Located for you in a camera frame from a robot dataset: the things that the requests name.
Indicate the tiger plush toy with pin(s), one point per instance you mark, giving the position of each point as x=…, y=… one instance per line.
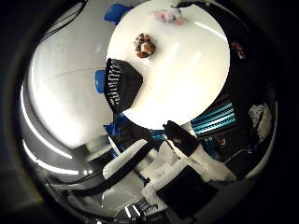
x=145, y=45

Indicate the pink unicorn plush toy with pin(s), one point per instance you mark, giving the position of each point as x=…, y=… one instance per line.
x=169, y=17

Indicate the teal striped panel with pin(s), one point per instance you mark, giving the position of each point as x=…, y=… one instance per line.
x=215, y=119

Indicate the black plastic basket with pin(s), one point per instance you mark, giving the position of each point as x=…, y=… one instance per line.
x=121, y=85

